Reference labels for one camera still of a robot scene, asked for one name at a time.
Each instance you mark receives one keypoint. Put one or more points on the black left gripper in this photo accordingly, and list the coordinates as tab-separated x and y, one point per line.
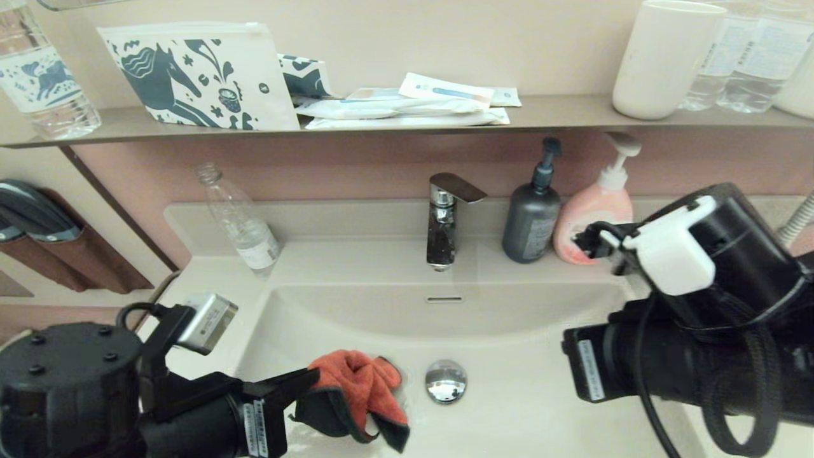
267	420

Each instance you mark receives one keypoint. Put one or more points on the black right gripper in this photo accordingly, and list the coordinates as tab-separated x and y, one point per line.
623	362

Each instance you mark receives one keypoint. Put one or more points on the orange microfibre cloth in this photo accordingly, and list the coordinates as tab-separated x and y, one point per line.
362	375

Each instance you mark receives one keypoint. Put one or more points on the chrome sink faucet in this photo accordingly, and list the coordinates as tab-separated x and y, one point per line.
441	235

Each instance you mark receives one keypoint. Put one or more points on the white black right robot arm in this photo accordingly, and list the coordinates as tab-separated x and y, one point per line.
750	267

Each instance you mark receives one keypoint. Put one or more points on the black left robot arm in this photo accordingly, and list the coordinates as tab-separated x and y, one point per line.
63	394

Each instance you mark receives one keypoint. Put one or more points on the white ceramic sink basin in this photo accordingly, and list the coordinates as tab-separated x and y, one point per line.
509	356

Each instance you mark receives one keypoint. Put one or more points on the chrome drain stopper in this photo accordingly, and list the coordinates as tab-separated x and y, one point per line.
445	381

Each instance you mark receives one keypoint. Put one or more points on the pink soap pump bottle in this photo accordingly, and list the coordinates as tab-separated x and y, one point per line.
588	203

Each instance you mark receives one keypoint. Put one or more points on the dark grey pump bottle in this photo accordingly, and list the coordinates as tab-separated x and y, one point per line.
529	222

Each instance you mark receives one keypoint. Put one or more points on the chrome overflow slot cover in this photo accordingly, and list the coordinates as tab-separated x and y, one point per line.
444	299

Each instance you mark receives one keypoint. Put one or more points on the clear empty plastic bottle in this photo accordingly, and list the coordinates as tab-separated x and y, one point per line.
245	229

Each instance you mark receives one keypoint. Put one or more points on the small white sachet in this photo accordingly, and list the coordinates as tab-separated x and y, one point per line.
505	97

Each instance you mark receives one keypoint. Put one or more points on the flat white packet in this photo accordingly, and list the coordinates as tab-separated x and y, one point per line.
413	121

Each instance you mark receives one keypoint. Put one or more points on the long white packet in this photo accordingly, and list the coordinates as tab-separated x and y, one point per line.
381	108

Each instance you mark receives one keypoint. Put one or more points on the white plastic cup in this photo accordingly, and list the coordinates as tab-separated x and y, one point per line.
664	63

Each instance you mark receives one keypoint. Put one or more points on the packet with orange blue print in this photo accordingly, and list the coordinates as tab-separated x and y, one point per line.
375	94

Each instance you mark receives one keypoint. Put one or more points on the water bottle with white label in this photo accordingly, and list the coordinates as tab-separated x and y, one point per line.
713	63
763	63

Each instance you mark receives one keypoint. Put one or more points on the white ribbed container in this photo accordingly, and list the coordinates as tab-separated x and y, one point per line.
798	95

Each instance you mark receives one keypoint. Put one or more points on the small horse print pouch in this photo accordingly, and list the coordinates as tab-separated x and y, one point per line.
304	76

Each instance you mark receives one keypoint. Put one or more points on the white packet with blue stripe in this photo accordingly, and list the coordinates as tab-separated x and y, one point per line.
445	89

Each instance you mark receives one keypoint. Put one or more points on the dark grey slipper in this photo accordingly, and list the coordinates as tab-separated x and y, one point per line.
35	210
9	234

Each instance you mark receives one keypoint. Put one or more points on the large horse print pouch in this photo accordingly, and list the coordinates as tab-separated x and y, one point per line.
187	81

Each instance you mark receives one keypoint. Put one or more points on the bottle with blue deer label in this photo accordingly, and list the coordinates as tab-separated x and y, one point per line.
41	89

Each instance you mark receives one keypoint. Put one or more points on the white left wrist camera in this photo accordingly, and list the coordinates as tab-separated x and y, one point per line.
206	321

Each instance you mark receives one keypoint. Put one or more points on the brown wall pocket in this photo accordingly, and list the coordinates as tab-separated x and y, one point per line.
95	267

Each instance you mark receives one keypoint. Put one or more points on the grey brown wall shelf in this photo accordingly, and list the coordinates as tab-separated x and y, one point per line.
559	114

